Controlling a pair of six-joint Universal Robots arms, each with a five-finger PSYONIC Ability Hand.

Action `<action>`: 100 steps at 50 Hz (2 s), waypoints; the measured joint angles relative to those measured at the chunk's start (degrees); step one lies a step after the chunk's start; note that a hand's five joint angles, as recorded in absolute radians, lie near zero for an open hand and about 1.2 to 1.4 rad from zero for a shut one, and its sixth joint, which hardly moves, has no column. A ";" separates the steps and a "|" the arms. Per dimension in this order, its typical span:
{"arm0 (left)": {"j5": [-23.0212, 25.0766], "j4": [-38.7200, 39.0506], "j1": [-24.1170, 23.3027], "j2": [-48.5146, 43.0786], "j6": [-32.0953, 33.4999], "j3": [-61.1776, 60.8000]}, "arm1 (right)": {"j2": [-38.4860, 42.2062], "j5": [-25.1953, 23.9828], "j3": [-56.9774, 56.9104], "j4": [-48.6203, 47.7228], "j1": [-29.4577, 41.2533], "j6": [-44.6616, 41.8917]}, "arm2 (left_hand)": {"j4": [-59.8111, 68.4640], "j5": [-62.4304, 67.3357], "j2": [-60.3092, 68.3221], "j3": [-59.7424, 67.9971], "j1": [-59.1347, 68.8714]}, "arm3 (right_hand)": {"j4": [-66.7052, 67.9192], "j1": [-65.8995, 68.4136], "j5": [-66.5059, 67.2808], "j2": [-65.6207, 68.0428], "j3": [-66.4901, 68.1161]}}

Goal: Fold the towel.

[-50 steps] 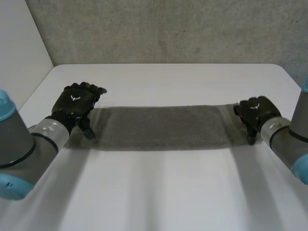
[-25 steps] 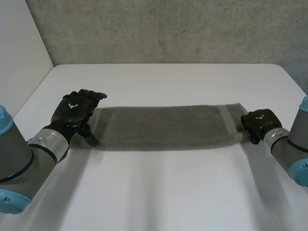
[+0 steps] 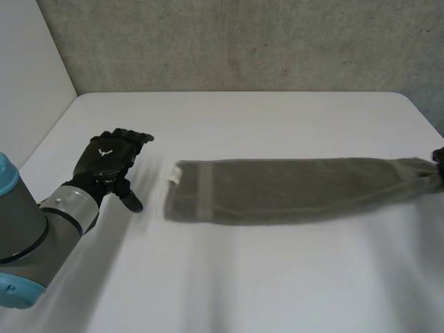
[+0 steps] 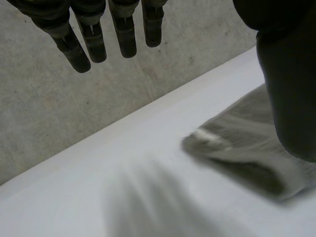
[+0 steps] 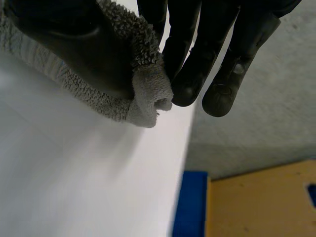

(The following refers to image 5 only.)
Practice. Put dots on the plywood board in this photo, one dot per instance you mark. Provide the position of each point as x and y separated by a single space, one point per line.
259 205

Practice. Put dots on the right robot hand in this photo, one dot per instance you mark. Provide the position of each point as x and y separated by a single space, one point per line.
74 42

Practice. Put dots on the blue box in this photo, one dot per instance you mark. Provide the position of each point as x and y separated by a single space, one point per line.
191 205

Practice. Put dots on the grey towel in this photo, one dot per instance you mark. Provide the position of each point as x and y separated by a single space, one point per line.
150 84

